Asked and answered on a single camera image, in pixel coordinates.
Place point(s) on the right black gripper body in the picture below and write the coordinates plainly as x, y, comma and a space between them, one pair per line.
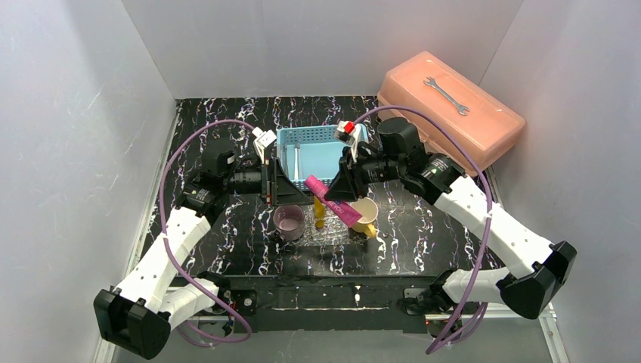
348, 173

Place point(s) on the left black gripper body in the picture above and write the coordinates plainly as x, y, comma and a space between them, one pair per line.
270, 181

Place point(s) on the pink toothpaste tube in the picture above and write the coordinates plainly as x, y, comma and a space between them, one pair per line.
348, 215

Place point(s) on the purple mug black rim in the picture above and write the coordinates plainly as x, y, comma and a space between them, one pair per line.
289, 222

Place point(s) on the yellow mug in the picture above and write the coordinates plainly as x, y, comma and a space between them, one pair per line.
369, 212

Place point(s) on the yellow toothpaste tube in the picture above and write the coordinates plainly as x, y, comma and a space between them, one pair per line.
319, 214

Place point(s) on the clear glass tray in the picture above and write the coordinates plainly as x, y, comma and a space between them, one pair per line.
352, 237

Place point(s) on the blue plastic basket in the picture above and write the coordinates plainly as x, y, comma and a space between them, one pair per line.
319, 153

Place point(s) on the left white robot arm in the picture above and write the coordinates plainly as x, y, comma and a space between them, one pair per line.
197, 208

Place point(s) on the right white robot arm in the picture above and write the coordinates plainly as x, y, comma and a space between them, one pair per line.
534, 268

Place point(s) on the white toothbrush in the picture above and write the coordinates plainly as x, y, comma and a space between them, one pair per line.
296, 161

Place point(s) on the pink plastic toolbox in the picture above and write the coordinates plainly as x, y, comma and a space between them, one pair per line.
488, 131

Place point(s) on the silver wrench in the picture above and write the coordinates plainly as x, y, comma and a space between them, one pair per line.
461, 109

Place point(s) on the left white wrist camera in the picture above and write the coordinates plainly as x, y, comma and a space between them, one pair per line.
262, 140

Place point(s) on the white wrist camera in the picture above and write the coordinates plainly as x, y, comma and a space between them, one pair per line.
351, 134
262, 140

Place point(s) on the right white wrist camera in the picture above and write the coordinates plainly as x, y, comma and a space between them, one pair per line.
351, 134

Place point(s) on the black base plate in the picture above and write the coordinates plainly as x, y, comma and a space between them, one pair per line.
323, 303

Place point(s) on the aluminium rail frame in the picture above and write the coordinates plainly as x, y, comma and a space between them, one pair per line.
132, 326

